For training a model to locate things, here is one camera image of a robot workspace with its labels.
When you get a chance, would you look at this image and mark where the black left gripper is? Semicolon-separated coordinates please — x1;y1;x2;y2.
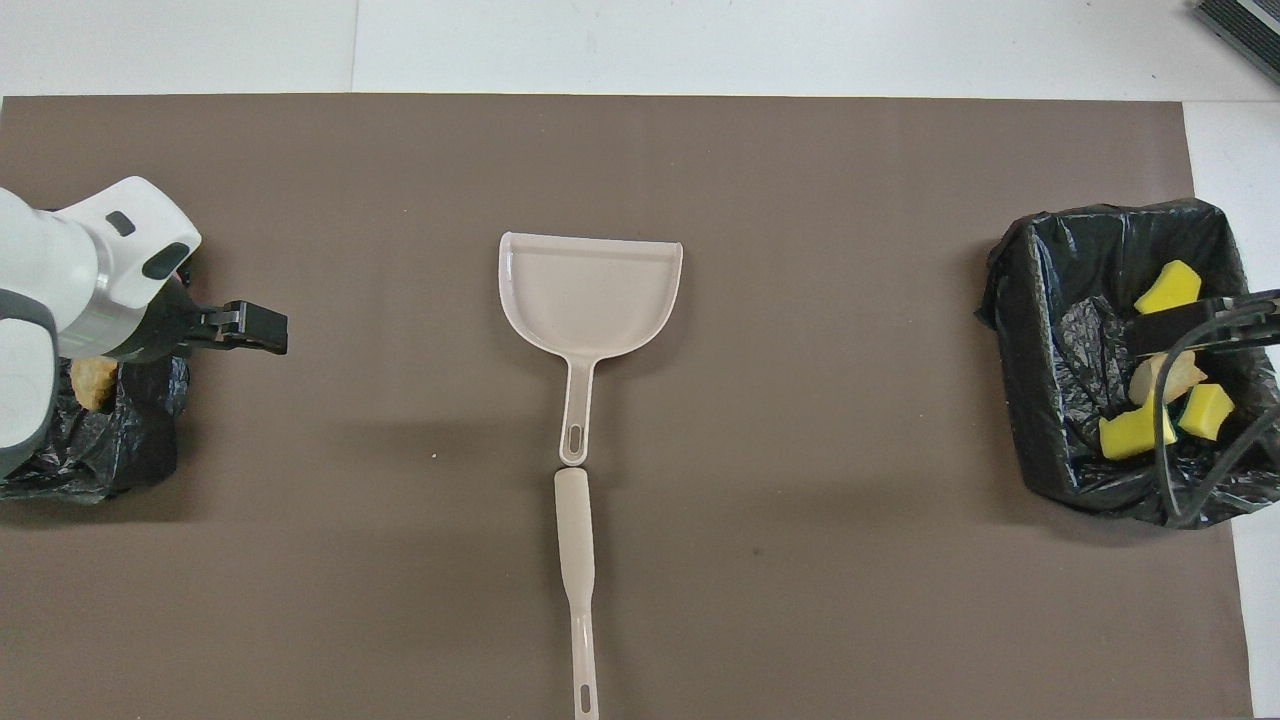
118;272;290;363

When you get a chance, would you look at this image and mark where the large yellow sponge piece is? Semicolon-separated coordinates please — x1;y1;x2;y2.
1133;260;1203;317

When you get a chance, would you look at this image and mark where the beige stone-like chunk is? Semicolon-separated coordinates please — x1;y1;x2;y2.
1129;350;1209;407

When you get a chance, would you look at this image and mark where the small yellow sponge piece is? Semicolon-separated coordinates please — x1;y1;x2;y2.
1178;383;1237;441

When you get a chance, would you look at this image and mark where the notched yellow sponge piece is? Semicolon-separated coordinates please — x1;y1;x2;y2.
1098;403;1179;462

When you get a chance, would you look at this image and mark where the pale cream chip piece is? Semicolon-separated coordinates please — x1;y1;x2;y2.
70;357;120;412

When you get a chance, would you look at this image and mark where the beige plastic dustpan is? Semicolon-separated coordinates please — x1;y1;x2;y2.
497;231;685;468

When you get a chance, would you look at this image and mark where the beige brush with black bristles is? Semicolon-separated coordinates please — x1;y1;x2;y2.
554;468;601;720

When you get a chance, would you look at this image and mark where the black bag lined bin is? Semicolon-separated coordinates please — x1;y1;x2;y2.
0;205;193;504
975;197;1280;531

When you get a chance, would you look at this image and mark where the dark ribbed corner object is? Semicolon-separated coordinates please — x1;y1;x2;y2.
1193;0;1280;86

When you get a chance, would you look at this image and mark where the brown table mat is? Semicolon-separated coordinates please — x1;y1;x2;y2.
0;93;1256;720

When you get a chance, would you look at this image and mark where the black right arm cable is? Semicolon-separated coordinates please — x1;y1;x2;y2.
1150;345;1280;528

